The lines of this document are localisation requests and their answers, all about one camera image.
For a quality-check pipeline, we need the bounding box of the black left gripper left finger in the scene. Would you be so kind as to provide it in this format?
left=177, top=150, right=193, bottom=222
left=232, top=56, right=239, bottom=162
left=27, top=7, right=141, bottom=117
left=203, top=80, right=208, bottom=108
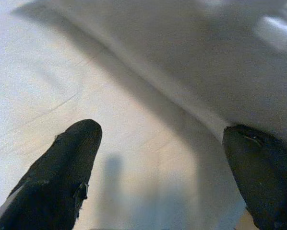
left=0, top=119, right=103, bottom=230

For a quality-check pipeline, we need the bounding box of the white quilted mattress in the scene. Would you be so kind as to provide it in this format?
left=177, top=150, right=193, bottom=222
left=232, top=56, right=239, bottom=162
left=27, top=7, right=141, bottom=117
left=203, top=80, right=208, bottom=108
left=0, top=0, right=254, bottom=230

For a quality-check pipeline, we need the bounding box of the grey pillow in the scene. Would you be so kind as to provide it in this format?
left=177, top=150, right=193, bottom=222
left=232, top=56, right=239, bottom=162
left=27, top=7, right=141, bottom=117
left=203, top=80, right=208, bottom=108
left=11, top=0, right=287, bottom=154

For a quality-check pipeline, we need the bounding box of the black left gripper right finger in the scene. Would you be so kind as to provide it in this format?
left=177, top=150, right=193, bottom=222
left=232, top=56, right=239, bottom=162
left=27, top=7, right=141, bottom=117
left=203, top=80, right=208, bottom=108
left=222, top=124, right=287, bottom=230

